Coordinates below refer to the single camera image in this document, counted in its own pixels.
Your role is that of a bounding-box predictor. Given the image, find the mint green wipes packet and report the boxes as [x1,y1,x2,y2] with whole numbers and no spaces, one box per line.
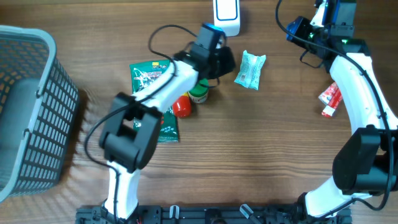
[234,50,267,90]

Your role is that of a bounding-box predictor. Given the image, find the green lid jar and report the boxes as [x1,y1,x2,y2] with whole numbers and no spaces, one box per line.
[188,79,208,103]

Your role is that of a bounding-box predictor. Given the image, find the red chili sauce bottle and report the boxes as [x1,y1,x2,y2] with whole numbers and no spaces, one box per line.
[172,92,192,118]

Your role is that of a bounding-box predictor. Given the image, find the red Nescafe stick sachet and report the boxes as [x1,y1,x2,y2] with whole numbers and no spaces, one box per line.
[322,89,343,118]

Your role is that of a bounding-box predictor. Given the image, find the green 3M gloves packet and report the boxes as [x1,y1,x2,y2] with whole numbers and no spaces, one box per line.
[129,60,178,143]

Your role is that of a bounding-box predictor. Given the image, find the red tissue pack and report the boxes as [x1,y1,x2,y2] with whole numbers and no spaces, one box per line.
[318,82,338,105]

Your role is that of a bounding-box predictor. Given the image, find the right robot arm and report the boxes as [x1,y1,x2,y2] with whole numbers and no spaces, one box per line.
[284,0,397,223]

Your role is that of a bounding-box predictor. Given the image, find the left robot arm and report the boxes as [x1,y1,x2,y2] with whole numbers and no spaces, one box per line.
[99,23,235,223]

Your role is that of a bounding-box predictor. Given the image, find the white barcode scanner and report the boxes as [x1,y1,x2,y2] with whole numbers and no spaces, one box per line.
[213,0,241,37]

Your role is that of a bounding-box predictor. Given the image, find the grey plastic mesh basket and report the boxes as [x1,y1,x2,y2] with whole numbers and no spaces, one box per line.
[1,26,80,201]

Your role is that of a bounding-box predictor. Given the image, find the right black camera cable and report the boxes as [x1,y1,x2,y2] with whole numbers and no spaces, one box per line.
[274,0,396,218]

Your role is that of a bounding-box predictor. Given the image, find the black camera cable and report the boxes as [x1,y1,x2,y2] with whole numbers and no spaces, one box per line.
[83,24,200,224]
[274,0,396,218]

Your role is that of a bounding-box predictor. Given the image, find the left black camera cable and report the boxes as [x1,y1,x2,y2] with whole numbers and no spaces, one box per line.
[83,24,200,224]

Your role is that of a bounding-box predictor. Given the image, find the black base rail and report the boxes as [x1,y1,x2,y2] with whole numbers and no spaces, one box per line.
[75,204,352,224]

